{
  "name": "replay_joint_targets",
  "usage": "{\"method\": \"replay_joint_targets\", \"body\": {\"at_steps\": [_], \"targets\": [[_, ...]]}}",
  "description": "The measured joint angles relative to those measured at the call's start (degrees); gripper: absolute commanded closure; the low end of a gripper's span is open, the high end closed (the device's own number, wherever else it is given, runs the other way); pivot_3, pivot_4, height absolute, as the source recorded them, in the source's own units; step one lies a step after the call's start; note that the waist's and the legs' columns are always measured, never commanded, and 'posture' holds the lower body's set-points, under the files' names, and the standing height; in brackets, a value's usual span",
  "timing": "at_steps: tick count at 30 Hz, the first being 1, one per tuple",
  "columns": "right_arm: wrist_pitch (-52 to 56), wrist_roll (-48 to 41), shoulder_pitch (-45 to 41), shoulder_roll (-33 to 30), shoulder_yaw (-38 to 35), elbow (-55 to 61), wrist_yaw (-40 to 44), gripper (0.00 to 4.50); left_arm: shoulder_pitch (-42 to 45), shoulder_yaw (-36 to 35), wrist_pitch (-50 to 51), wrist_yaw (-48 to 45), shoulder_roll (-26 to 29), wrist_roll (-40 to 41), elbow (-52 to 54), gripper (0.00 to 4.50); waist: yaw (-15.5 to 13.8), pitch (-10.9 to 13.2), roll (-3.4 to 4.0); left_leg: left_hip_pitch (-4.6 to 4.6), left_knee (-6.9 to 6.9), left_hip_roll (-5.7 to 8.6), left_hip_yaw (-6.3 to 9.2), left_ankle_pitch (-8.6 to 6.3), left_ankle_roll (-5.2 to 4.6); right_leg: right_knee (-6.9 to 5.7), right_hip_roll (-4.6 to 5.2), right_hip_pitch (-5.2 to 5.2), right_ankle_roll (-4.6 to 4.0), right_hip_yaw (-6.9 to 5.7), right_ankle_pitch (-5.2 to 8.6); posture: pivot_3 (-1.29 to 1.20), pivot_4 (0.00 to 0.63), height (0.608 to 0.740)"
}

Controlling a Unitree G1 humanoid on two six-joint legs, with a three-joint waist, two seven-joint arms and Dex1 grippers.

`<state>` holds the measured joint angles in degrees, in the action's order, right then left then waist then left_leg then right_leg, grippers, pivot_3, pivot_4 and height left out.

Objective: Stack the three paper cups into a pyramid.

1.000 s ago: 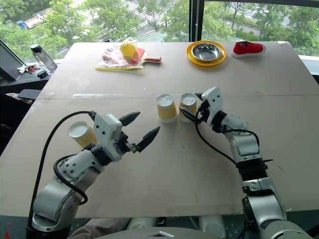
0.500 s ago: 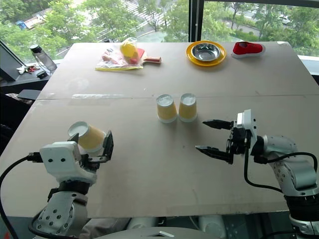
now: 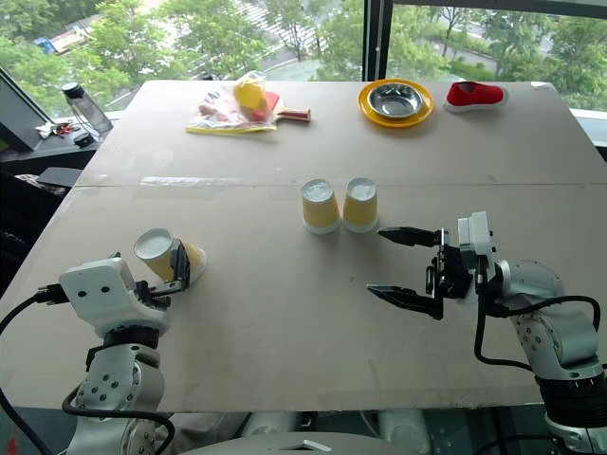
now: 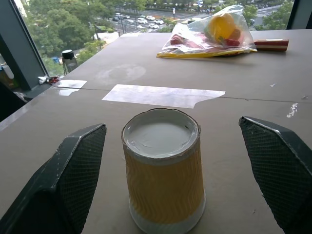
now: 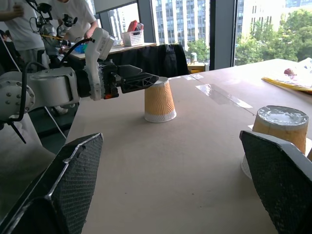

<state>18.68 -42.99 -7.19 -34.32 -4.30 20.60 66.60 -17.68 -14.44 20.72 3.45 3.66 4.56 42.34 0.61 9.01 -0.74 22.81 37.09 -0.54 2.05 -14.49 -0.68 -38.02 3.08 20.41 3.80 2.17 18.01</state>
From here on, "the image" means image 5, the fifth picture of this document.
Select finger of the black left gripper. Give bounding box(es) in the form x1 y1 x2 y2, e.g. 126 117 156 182
120 72 160 95
117 64 143 79

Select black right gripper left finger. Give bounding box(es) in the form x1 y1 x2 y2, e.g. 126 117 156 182
0 133 104 234

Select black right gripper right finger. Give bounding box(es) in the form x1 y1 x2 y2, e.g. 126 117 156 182
239 130 312 234

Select wooden table with black skirt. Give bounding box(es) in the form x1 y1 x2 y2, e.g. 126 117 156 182
68 42 158 73

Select orange white ribbed paper cup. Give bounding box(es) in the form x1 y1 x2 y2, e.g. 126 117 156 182
240 105 310 180
144 77 177 123

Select white plastic lattice basket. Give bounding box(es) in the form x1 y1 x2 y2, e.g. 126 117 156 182
120 29 145 47

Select red bag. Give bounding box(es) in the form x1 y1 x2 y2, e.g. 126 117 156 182
127 19 144 33

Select short clear tape strip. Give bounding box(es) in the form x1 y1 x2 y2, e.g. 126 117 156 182
181 73 205 81

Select yellow box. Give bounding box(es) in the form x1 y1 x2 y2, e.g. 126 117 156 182
187 61 211 74

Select person in white t-shirt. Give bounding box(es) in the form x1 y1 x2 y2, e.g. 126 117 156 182
48 0 99 42

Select silver black background robot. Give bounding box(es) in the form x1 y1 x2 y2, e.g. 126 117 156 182
25 0 79 69

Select long clear tape strip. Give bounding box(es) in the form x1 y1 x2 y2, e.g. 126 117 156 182
195 83 254 109

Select person in white shirt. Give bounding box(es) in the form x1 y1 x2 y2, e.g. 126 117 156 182
0 0 46 73

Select yellow white plastic bag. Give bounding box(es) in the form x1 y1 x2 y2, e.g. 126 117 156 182
261 57 312 93

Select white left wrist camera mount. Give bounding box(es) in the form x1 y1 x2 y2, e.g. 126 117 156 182
83 27 116 101

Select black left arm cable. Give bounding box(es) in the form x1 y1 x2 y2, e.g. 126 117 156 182
7 37 95 144

